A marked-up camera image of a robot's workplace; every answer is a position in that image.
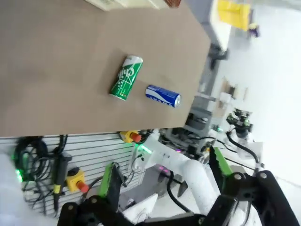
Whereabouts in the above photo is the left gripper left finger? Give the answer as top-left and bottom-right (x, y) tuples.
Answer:
(57, 162), (135, 226)

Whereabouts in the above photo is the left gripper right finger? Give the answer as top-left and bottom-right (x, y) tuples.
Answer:
(206, 145), (295, 226)

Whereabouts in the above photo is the blue Pocari Sweat can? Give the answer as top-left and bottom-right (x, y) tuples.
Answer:
(144, 84), (182, 109)

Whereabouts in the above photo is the green Chilsung cider can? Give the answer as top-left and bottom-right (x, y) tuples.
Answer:
(108, 55), (144, 102)

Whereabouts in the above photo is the yellow plastic basket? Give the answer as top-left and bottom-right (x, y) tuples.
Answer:
(217, 0), (251, 31)

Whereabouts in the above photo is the grey ribbed base panel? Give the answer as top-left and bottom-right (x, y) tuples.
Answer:
(0, 132), (142, 213)

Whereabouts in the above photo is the yellow emergency stop button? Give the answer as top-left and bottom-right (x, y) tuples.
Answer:
(119, 129), (143, 145)
(65, 167), (90, 193)

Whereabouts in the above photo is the black background robot gripper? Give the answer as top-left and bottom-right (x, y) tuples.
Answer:
(225, 108), (254, 142)

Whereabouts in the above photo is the black handheld enabling switch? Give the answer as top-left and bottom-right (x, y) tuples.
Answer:
(52, 152), (72, 212)

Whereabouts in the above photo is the black cable bundle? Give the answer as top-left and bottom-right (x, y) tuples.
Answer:
(13, 137), (52, 187)

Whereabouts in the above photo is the cream basket with brown handles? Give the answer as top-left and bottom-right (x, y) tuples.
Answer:
(85, 0), (182, 11)

